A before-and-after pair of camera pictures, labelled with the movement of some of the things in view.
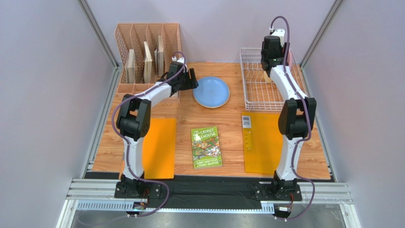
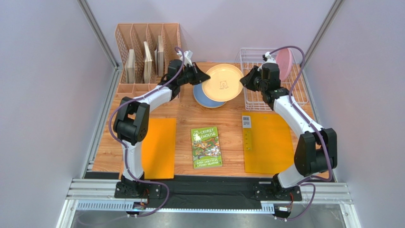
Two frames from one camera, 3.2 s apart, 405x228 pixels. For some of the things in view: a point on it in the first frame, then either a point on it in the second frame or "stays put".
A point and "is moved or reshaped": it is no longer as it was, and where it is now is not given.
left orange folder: x=159 y=149 stays put
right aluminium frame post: x=333 y=11 stays put
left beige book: x=130 y=67 stays put
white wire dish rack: x=260 y=93 stays put
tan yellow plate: x=267 y=79 is moved or reshaped
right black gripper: x=269 y=63 → x=254 y=80
